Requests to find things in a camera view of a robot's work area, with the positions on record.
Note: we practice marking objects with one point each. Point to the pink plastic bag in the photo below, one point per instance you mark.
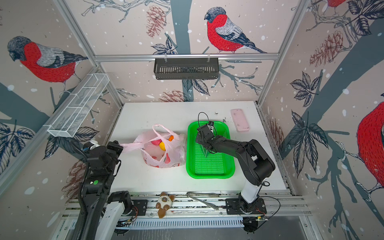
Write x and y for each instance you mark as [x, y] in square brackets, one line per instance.
[175, 154]

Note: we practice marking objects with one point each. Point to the white wire mesh shelf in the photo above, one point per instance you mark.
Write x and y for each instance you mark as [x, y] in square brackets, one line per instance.
[72, 116]

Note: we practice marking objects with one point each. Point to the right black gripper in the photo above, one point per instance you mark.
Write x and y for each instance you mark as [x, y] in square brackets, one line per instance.
[200, 138]

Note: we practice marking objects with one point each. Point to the red apple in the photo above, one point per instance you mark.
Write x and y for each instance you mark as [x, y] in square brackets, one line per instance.
[156, 142]

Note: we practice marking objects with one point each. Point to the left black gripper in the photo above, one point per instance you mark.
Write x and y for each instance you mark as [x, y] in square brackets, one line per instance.
[117, 147]

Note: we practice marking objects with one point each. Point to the brown plush toy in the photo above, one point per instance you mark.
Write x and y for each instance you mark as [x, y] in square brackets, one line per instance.
[164, 203]

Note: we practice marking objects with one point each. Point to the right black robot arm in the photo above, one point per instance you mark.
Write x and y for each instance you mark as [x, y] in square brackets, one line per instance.
[254, 161]

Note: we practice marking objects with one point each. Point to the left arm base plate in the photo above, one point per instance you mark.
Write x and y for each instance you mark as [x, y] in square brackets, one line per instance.
[139, 209]

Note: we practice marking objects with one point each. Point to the black hanging wall basket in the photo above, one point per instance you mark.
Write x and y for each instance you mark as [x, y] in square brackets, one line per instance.
[186, 69]

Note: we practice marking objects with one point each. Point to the orange fruit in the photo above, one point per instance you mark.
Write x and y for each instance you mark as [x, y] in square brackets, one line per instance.
[162, 146]

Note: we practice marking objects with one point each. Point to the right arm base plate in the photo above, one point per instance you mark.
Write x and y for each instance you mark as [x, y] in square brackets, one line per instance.
[241, 207]

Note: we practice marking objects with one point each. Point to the grey flat cable strip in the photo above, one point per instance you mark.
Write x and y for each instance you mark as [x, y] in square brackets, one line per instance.
[201, 197]

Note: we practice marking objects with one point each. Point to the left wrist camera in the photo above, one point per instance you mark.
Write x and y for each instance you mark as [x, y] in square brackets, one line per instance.
[88, 146]

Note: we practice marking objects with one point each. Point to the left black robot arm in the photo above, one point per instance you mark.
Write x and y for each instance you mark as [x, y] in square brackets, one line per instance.
[100, 209]

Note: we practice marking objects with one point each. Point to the green plastic basket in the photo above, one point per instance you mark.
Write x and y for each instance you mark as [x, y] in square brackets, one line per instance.
[206, 166]

